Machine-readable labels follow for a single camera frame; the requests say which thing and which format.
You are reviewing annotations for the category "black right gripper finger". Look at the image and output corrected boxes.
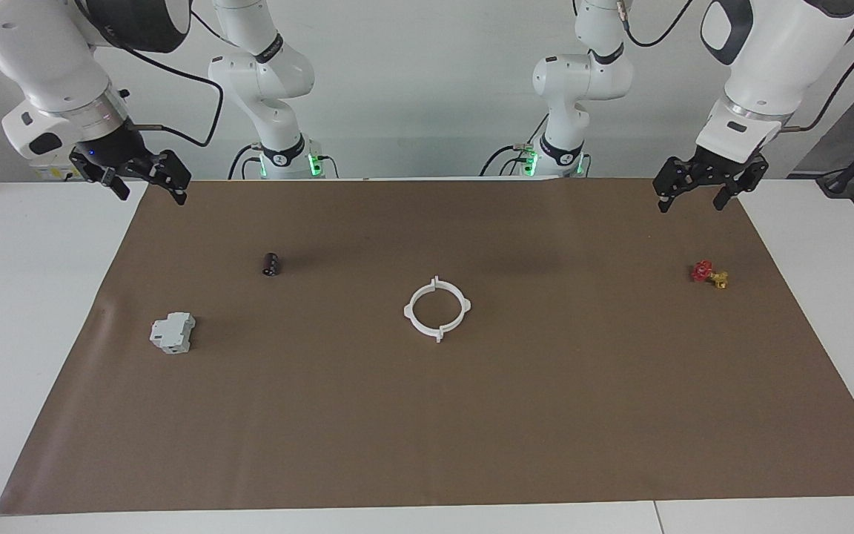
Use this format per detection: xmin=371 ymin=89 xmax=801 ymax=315
xmin=147 ymin=150 xmax=193 ymax=207
xmin=104 ymin=168 xmax=132 ymax=202

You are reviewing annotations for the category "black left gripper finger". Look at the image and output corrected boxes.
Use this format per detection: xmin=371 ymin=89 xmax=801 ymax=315
xmin=652 ymin=156 xmax=696 ymax=214
xmin=713 ymin=154 xmax=769 ymax=212

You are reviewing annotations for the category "white half pipe clamp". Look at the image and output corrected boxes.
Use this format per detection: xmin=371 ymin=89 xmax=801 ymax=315
xmin=403 ymin=276 xmax=444 ymax=343
xmin=434 ymin=276 xmax=472 ymax=342

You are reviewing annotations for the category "red handwheel brass valve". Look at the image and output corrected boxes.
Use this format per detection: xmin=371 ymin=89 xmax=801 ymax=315
xmin=691 ymin=260 xmax=729 ymax=290

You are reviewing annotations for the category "white circuit breaker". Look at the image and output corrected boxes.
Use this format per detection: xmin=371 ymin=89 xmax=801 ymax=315
xmin=149 ymin=311 xmax=196 ymax=355

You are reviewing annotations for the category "brown paper table mat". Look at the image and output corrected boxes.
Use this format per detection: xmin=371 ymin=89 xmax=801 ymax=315
xmin=0 ymin=177 xmax=854 ymax=516

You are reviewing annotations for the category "black base cable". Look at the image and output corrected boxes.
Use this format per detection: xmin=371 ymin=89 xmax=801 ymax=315
xmin=228 ymin=144 xmax=262 ymax=181
xmin=480 ymin=137 xmax=540 ymax=178

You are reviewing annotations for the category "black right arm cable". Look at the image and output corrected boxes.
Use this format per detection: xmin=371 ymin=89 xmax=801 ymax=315
xmin=101 ymin=0 xmax=225 ymax=149

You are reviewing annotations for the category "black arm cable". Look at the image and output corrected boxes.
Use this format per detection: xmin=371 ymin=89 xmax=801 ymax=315
xmin=101 ymin=0 xmax=225 ymax=149
xmin=616 ymin=0 xmax=854 ymax=136

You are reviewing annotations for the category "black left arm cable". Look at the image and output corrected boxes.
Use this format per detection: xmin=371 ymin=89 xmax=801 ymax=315
xmin=616 ymin=0 xmax=854 ymax=136

